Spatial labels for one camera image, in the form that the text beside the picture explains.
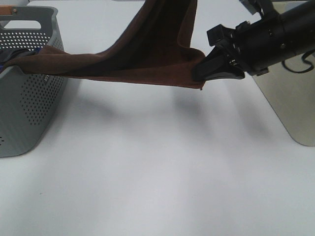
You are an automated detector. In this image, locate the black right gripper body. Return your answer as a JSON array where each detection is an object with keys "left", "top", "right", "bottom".
[{"left": 207, "top": 12, "right": 283, "bottom": 76}]

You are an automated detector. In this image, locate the grey cloth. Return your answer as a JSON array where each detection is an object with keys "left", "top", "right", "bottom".
[{"left": 0, "top": 49, "right": 37, "bottom": 65}]

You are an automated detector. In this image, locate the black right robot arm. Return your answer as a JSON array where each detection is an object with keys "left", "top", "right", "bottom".
[{"left": 192, "top": 0, "right": 315, "bottom": 82}]

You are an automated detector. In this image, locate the brown towel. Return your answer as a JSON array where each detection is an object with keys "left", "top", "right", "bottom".
[{"left": 3, "top": 0, "right": 205, "bottom": 89}]

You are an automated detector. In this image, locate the grey perforated plastic basket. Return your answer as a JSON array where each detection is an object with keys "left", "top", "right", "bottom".
[{"left": 0, "top": 6, "right": 67, "bottom": 157}]

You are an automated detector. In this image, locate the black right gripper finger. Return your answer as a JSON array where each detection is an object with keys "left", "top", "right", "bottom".
[{"left": 191, "top": 47, "right": 245, "bottom": 81}]

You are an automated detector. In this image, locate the beige plastic bin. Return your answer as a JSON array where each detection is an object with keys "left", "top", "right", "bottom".
[{"left": 254, "top": 0, "right": 315, "bottom": 147}]

